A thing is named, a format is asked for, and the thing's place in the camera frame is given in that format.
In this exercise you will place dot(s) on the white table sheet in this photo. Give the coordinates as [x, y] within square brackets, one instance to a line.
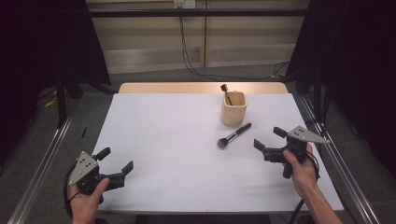
[186, 174]

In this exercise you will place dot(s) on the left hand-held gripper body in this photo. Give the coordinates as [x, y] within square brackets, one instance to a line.
[87, 174]

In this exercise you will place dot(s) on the aluminium floor rail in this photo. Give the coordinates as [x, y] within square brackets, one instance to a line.
[348, 180]
[43, 168]

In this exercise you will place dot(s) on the black curtain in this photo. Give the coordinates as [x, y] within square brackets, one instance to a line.
[37, 62]
[364, 77]

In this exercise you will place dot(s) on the beige square cup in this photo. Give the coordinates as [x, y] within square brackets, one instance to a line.
[233, 109]

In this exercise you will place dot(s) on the small black floor piece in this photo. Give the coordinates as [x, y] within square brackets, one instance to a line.
[84, 132]

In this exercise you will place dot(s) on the white wall socket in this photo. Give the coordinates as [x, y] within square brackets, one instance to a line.
[184, 3]

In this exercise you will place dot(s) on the person's left hand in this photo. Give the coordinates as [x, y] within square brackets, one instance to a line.
[84, 203]

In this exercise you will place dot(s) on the wooden table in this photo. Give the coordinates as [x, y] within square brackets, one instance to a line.
[174, 88]

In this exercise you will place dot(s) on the thin black brush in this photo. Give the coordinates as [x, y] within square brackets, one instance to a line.
[226, 93]

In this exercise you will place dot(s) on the black horizontal bar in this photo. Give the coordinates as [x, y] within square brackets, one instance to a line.
[155, 13]

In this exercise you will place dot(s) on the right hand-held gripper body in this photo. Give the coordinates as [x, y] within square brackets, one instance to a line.
[300, 140]

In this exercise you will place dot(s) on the person's right hand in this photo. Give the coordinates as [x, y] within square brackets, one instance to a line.
[303, 177]

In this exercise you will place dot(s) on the black stand post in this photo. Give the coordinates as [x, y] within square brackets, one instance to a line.
[317, 93]
[61, 105]

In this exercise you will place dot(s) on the black silver makeup brush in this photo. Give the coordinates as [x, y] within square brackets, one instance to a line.
[233, 135]

